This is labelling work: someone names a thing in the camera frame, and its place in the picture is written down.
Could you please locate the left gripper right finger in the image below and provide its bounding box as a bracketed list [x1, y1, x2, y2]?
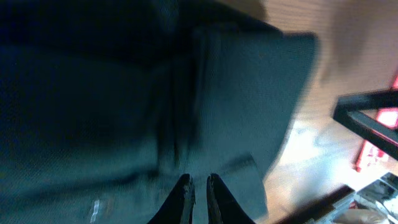
[206, 174, 255, 224]

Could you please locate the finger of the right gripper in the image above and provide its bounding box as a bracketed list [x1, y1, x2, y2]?
[333, 90, 397, 159]

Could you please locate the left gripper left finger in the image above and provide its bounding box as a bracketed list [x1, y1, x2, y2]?
[148, 174, 195, 224]

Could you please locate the black polo shirt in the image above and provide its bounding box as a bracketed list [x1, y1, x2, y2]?
[1, 1, 318, 223]

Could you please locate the red printed t-shirt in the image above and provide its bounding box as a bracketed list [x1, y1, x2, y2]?
[354, 74, 398, 172]

